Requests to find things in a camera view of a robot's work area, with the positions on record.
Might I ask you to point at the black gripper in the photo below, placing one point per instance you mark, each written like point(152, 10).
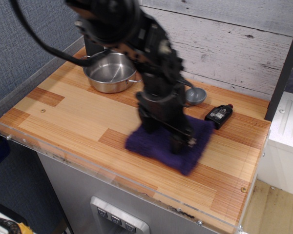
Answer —
point(161, 104)

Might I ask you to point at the purple cloth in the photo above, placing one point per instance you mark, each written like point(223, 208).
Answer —
point(157, 145)

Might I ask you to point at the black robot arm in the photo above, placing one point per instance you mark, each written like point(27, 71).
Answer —
point(122, 26)

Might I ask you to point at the blue grey measuring scoop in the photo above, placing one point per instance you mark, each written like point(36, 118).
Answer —
point(195, 96)

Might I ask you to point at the small black bottle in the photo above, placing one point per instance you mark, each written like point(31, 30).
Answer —
point(219, 115)

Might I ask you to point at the stainless steel pot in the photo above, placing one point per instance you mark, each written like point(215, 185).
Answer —
point(112, 73)

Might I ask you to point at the silver dispenser button panel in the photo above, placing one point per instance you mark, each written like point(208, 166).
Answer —
point(112, 220)

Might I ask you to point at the grey metal cabinet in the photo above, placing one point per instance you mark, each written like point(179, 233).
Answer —
point(169, 202)

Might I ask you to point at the white ribbed box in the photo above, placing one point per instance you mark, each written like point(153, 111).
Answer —
point(276, 165)

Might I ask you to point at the yellow black object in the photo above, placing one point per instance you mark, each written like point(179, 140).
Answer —
point(25, 229)

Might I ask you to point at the clear acrylic guard rail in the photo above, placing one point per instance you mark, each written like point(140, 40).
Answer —
point(80, 136)

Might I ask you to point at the dark grey left post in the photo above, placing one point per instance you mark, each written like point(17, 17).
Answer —
point(92, 48)

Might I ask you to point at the dark grey post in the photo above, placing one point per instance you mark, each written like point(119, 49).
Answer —
point(92, 48)
point(281, 85)

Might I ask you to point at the dark grey right post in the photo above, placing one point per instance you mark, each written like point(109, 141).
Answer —
point(281, 85)

